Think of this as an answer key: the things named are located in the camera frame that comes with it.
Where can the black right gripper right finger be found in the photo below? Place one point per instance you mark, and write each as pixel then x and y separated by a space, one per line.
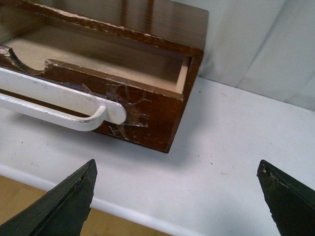
pixel 291 203

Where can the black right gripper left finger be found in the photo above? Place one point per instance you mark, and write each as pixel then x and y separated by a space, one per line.
pixel 62 211

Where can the white drawer handle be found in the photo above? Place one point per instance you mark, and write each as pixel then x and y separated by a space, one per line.
pixel 16 87

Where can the wooden drawer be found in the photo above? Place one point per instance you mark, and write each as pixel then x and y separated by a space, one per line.
pixel 157 118

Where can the brown wooden drawer cabinet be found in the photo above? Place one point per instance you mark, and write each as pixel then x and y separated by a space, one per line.
pixel 147 41

